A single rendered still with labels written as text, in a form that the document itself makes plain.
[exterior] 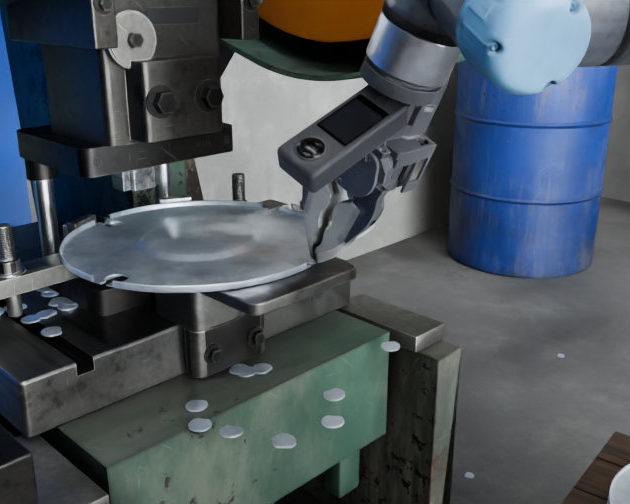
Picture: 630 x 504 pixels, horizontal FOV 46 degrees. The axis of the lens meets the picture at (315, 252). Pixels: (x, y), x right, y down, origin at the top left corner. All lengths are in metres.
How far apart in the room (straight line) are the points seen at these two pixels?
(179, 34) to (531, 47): 0.43
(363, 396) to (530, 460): 1.00
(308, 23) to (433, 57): 0.52
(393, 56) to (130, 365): 0.40
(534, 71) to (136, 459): 0.47
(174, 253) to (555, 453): 1.33
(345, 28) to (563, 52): 0.59
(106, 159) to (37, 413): 0.26
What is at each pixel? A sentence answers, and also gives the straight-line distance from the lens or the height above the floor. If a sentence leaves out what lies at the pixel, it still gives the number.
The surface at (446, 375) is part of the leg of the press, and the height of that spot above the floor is 0.59.
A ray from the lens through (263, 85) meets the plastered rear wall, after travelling 2.56.
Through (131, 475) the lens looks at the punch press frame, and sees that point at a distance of 0.73.
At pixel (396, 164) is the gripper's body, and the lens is 0.68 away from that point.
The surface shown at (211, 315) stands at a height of 0.72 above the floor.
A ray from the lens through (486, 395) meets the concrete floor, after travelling 2.12.
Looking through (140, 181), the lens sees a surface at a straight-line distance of 0.89.
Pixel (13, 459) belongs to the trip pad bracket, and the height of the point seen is 0.70.
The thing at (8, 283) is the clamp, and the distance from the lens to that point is 0.85.
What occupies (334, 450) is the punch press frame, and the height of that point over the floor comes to 0.52.
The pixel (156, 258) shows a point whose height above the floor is 0.78.
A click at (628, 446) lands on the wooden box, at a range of 1.34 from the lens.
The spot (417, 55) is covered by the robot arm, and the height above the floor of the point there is 0.99.
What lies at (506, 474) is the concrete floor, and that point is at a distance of 1.83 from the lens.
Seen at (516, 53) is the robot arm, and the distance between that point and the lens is 0.51.
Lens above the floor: 1.05
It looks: 20 degrees down
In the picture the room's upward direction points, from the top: straight up
